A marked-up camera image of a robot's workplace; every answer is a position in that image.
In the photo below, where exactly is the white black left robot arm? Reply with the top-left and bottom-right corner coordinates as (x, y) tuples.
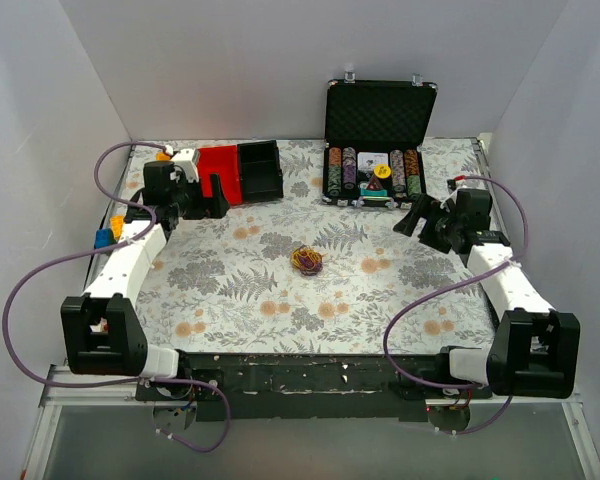
(60, 160), (230, 400)

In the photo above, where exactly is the white playing card deck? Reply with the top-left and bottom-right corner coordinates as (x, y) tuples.
(357, 152), (389, 173)

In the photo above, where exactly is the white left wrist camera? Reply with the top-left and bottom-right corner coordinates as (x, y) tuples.
(171, 148), (200, 183)

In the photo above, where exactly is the yellow round dealer chip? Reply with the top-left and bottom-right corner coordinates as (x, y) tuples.
(373, 164), (392, 179)

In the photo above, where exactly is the red plastic bin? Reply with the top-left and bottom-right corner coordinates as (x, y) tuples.
(197, 145), (243, 206)

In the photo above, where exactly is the coloured cable bundle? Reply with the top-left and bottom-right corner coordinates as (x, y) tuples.
(290, 244), (326, 277)

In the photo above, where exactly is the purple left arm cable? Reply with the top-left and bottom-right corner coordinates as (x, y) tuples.
(1, 141), (232, 455)

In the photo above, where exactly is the blue toy brick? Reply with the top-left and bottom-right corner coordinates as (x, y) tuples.
(94, 228), (115, 249)

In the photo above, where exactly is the black poker chip case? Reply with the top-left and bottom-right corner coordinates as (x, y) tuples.
(322, 72), (438, 209)

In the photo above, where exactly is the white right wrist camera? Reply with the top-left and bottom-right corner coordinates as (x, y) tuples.
(441, 175), (473, 212)

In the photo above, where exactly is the black plastic bin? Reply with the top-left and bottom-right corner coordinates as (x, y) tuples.
(237, 140), (284, 203)

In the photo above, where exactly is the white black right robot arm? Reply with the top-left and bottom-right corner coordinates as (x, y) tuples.
(393, 188), (580, 399)

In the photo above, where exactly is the yellow plastic bin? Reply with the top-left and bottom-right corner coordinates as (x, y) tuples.
(156, 151), (172, 161)

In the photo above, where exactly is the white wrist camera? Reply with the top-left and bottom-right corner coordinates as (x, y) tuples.
(441, 175), (473, 212)
(171, 148), (200, 183)

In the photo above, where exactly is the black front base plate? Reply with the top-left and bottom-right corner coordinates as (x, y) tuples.
(135, 353), (468, 422)

